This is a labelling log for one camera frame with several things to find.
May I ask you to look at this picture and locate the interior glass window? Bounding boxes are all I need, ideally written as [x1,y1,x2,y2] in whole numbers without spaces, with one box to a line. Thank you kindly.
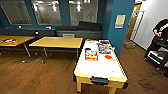
[31,0,63,26]
[0,1,33,26]
[68,0,100,27]

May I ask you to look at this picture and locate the grey chair back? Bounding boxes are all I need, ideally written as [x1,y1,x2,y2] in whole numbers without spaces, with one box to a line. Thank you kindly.
[62,32,76,38]

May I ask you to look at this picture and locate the brown wooden door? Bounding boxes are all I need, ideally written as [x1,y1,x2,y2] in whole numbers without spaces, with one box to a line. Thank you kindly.
[125,5,138,43]

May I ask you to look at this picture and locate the yellow wooden table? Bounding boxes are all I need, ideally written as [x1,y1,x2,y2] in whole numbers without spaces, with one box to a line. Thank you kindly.
[28,36,84,63]
[0,35,36,58]

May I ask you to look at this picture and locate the yellow notice sheet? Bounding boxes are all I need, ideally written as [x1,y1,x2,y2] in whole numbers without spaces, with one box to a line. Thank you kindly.
[114,14,127,29]

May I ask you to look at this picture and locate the dark grey sofa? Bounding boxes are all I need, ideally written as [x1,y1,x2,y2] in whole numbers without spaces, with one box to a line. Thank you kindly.
[54,20,103,41]

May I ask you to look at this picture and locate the white flat dish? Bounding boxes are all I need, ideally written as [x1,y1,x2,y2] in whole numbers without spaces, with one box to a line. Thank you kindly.
[86,40,96,45]

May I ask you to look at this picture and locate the cardboard box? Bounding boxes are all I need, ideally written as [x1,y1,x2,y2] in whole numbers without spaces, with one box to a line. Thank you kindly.
[123,40,137,50]

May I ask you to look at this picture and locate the small dark round dish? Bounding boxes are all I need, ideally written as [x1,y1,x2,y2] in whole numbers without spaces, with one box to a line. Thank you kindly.
[84,47,92,52]

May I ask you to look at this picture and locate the colourful board game box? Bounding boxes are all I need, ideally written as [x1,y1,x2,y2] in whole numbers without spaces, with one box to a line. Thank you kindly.
[97,42,115,54]

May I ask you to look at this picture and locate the red flat box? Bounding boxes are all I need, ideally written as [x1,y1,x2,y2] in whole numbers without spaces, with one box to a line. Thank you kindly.
[99,39,111,45]

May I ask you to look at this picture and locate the yellow legged white game table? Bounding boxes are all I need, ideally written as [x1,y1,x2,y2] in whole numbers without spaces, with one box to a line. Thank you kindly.
[72,38,130,94]

